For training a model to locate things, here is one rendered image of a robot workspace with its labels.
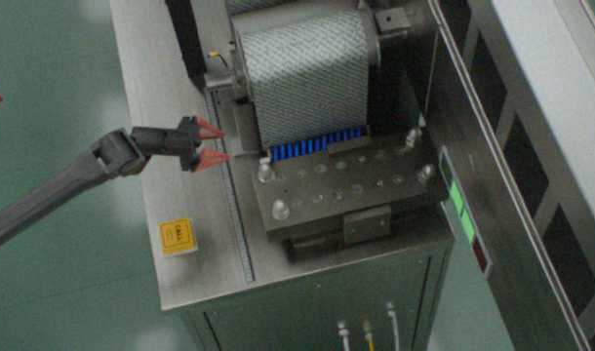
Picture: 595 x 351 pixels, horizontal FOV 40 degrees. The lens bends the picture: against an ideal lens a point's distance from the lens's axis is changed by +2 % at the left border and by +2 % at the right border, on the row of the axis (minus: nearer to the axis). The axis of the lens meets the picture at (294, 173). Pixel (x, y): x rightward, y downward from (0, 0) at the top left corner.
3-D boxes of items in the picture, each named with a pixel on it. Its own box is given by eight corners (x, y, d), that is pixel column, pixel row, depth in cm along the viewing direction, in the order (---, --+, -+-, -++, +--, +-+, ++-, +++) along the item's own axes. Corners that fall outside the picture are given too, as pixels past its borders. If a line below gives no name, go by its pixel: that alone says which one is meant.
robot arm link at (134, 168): (125, 172, 156) (99, 136, 158) (107, 198, 165) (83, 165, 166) (173, 149, 164) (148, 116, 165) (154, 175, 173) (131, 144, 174)
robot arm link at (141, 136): (136, 144, 159) (132, 119, 162) (125, 161, 165) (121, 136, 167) (169, 146, 163) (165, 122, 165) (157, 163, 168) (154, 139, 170)
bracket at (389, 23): (374, 18, 162) (374, 11, 160) (402, 11, 163) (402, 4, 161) (380, 37, 160) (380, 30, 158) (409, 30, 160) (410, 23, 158)
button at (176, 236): (159, 228, 184) (157, 223, 182) (189, 220, 184) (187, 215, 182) (164, 255, 180) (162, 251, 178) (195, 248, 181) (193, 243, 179)
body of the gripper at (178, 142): (190, 173, 169) (156, 171, 165) (181, 133, 174) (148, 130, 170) (201, 155, 164) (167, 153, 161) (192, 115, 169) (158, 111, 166)
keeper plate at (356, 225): (342, 237, 179) (342, 214, 169) (386, 226, 179) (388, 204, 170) (346, 247, 178) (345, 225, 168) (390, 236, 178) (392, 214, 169)
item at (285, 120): (262, 149, 178) (254, 101, 162) (365, 125, 180) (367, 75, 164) (263, 151, 178) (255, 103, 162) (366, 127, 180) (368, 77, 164)
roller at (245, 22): (235, 40, 182) (228, 4, 171) (345, 15, 183) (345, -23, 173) (246, 83, 176) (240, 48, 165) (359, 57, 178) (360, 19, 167)
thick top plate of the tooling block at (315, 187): (253, 180, 180) (250, 167, 175) (425, 139, 183) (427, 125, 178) (268, 243, 173) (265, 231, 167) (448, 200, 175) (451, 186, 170)
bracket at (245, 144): (228, 141, 194) (209, 63, 168) (255, 136, 195) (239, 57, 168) (232, 159, 192) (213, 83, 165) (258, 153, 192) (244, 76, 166)
